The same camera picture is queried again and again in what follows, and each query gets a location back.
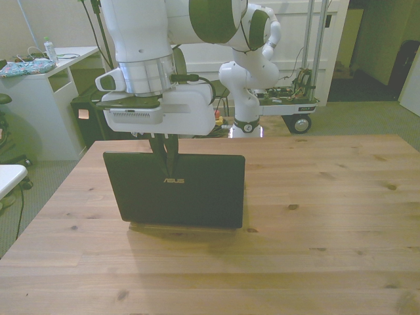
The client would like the red emergency stop button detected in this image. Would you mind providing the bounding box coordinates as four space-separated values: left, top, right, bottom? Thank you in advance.
213 109 234 128

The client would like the black tripod stand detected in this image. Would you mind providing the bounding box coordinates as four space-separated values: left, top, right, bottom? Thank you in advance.
89 0 114 71

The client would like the black Asus laptop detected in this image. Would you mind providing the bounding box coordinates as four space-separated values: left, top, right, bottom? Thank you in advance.
102 150 247 231

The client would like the clear plastic water bottle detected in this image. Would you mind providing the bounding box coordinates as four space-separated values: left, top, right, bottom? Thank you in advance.
43 35 60 64

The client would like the black cabinet box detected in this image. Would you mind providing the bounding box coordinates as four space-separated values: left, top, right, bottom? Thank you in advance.
70 94 110 149

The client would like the white cable on desk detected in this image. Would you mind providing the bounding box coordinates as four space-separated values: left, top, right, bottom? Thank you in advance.
13 45 46 64

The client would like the white rounded table top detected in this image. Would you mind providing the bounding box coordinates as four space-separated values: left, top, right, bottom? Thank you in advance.
0 163 29 201

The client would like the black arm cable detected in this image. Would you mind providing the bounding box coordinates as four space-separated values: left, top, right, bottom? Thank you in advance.
169 12 261 108

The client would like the teal patterned cloth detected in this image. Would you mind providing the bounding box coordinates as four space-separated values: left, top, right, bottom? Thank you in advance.
0 58 55 79

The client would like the black floor cable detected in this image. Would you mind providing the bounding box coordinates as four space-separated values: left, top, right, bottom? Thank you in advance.
14 185 26 242

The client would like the green hanging cable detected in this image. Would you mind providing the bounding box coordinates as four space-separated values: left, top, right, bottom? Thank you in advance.
77 0 106 66

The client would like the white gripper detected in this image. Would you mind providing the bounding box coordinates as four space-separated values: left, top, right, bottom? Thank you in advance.
107 83 217 177

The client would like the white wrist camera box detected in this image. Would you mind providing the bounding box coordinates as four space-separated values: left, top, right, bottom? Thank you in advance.
103 106 164 127

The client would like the black suitcase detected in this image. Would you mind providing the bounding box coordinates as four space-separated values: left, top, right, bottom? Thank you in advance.
386 39 420 103

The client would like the white desk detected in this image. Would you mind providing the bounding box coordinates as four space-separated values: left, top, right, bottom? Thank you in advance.
0 45 106 162

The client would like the white wheeled equipment cart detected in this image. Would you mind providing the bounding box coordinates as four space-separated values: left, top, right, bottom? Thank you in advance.
250 0 333 135

